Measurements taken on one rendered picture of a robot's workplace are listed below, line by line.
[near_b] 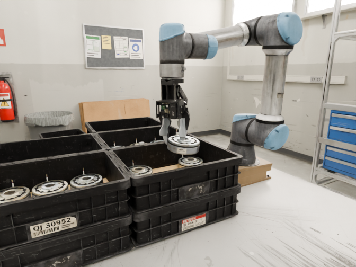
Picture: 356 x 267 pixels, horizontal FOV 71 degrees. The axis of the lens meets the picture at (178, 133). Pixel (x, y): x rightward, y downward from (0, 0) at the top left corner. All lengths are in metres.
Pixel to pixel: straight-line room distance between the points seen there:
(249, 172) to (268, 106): 0.32
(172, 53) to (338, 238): 0.77
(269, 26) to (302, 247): 0.77
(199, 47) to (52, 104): 3.27
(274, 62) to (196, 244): 0.72
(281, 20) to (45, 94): 3.31
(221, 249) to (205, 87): 4.12
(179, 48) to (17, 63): 3.27
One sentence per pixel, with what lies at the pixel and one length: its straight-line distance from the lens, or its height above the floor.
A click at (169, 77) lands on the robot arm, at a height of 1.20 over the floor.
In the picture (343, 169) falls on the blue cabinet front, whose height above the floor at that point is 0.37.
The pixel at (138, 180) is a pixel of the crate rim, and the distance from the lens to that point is 0.70.
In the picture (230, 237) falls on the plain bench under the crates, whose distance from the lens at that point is 0.88.
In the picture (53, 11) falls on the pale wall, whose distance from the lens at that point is 3.96.
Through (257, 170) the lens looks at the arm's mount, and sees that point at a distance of 1.25.
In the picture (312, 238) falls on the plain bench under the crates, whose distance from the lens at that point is 0.96.
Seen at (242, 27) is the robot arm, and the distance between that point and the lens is 1.11.
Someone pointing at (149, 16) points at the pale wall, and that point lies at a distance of 4.30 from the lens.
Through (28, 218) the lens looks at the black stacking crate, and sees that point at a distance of 0.71.
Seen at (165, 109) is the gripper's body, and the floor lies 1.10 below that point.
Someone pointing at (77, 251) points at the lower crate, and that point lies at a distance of 0.76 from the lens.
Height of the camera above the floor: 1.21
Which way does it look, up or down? 14 degrees down
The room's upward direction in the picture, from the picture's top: straight up
